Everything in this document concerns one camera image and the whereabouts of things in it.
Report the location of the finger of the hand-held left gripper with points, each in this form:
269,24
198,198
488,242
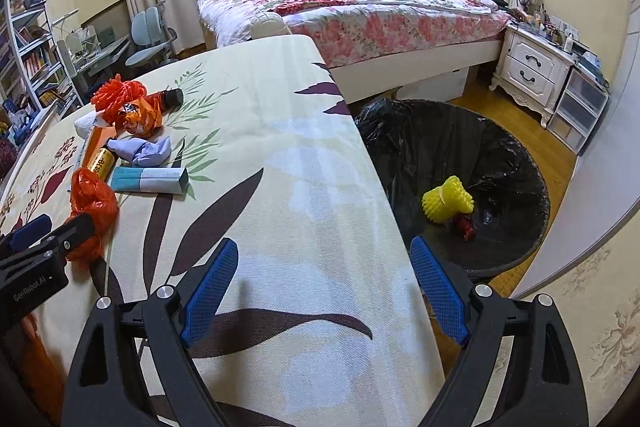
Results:
30,229
75,232

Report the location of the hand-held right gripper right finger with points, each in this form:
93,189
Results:
440,292

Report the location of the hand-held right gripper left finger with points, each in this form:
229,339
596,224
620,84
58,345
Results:
210,292

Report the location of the orange plastic bag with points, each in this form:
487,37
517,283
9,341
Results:
92,202

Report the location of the yellow battery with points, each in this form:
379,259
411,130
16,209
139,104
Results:
100,163

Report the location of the teal and white box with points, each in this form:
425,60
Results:
150,179

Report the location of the orange paper tube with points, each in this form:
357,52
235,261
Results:
100,138

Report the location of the light purple cloth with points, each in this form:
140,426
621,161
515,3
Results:
142,152

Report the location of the orange snack wrapper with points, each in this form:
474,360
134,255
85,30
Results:
142,117

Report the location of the bin with black bag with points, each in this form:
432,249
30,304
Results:
425,147

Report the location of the red wrapper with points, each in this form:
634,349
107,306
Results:
465,227

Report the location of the orange cloth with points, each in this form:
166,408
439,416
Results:
42,357

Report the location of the yellow foam net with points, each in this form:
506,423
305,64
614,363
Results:
445,199

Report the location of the crumpled white tissue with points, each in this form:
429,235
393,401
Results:
87,123

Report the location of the orange foam net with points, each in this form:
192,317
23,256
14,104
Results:
117,94

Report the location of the red bottle black cap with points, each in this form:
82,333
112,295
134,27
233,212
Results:
167,99

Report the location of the white bookshelf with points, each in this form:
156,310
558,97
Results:
30,52

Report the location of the grey desk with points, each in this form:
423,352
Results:
100,54

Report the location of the blue-grey desk chair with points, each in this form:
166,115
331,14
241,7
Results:
150,42

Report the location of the plastic drawer unit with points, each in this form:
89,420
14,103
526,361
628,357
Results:
580,107

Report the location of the white nightstand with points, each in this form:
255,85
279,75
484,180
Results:
530,67

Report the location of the floral quilt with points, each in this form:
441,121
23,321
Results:
350,2

